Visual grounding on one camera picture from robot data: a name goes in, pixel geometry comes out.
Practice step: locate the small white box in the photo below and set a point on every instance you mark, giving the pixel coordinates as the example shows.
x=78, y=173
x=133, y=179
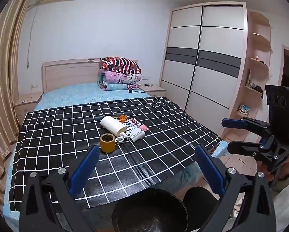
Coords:
x=137, y=135

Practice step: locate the person's right hand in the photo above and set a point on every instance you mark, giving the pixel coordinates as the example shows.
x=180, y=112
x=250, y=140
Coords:
x=270, y=177

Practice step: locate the pill blister pack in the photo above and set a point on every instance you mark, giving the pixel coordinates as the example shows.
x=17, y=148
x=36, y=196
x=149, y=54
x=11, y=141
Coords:
x=133, y=122

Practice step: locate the small dark nightstand item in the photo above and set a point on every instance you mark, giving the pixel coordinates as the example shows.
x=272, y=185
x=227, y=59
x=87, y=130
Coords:
x=149, y=85

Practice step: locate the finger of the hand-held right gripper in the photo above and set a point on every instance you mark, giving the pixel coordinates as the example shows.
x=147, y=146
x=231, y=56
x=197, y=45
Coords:
x=234, y=123
x=241, y=148

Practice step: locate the person's right forearm cream sleeve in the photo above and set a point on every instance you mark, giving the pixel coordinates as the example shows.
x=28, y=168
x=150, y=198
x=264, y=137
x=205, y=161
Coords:
x=287, y=198

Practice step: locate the dark shelf ornaments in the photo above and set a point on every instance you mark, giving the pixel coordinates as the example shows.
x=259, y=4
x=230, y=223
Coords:
x=254, y=86

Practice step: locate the person's leg black pants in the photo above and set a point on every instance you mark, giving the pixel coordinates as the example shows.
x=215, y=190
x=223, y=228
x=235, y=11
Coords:
x=196, y=198

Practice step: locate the yellow tape roll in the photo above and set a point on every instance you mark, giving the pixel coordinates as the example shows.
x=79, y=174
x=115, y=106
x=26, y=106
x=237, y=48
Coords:
x=107, y=143

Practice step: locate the light wooden headboard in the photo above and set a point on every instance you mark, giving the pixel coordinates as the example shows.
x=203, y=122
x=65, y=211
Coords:
x=69, y=75

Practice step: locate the orange bottle cap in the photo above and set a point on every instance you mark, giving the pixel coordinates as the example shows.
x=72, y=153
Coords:
x=123, y=119

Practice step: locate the small pink toy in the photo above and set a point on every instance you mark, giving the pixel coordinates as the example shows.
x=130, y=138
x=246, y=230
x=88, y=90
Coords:
x=143, y=128

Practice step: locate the pink folded blanket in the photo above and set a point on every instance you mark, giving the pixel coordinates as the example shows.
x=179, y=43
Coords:
x=118, y=77

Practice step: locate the white sliding door wardrobe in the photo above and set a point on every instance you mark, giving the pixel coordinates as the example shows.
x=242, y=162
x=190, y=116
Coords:
x=207, y=65

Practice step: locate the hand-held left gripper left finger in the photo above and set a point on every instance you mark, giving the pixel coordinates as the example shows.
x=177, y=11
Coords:
x=85, y=171

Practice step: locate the wooden corner shelf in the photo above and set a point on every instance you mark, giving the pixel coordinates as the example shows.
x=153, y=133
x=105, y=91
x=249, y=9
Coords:
x=257, y=53

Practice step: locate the striped folded blanket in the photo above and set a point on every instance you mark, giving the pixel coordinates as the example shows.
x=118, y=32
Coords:
x=120, y=65

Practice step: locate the black white grid cloth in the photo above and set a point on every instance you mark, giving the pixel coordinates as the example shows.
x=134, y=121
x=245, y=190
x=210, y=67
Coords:
x=62, y=125

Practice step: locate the wooden nightstand with drawers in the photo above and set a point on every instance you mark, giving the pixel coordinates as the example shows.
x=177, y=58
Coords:
x=26, y=106
x=154, y=91

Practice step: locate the beige striped curtain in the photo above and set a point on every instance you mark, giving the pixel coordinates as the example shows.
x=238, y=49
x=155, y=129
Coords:
x=1, y=101

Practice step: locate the stack of folded shelf items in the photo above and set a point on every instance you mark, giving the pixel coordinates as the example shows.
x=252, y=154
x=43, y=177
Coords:
x=244, y=110

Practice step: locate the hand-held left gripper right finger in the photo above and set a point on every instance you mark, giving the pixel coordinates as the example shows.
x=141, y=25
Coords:
x=211, y=171

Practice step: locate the crumpled white wrapper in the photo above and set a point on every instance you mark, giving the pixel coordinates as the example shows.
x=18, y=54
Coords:
x=122, y=138

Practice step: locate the black round bin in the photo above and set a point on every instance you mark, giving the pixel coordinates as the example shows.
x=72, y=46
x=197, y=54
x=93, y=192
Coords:
x=147, y=210

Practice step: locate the white paper roll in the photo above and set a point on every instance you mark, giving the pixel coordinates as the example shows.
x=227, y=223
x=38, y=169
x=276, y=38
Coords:
x=113, y=125

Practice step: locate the light blue folded blanket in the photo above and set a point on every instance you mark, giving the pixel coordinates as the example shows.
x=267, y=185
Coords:
x=115, y=86

